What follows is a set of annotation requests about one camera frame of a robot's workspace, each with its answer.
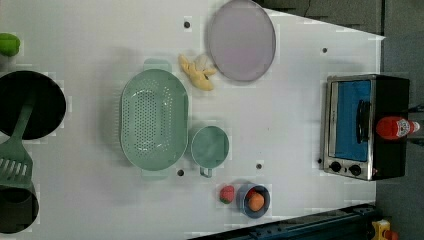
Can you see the black round container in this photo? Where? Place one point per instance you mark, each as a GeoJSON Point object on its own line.
{"type": "Point", "coordinates": [49, 104]}

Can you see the yellow plush banana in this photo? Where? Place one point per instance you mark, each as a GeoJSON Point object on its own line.
{"type": "Point", "coordinates": [197, 71]}

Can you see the green slotted spatula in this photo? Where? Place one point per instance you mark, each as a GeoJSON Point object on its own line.
{"type": "Point", "coordinates": [16, 164]}

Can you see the green plush vegetable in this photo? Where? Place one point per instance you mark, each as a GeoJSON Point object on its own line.
{"type": "Point", "coordinates": [9, 44]}

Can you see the orange plush fruit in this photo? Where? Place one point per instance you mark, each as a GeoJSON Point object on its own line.
{"type": "Point", "coordinates": [256, 202]}

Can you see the green measuring cup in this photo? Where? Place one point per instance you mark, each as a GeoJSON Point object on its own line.
{"type": "Point", "coordinates": [209, 149]}

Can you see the red plush ketchup bottle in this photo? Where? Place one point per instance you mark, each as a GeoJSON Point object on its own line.
{"type": "Point", "coordinates": [394, 127]}

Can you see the grey round plate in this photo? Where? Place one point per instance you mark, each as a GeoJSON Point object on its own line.
{"type": "Point", "coordinates": [242, 40]}

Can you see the green oval colander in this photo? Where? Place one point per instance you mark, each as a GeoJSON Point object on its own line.
{"type": "Point", "coordinates": [154, 120]}

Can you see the yellow orange clamp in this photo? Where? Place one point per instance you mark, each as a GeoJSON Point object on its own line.
{"type": "Point", "coordinates": [383, 231]}

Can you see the red plush strawberry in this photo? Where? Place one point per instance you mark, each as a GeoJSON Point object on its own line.
{"type": "Point", "coordinates": [227, 194]}

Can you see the black cylindrical cup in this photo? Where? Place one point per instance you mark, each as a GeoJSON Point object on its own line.
{"type": "Point", "coordinates": [19, 208]}

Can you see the black toaster oven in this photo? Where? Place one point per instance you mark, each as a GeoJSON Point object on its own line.
{"type": "Point", "coordinates": [353, 107]}

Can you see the blue metal frame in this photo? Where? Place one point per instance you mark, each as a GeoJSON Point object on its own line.
{"type": "Point", "coordinates": [350, 223]}

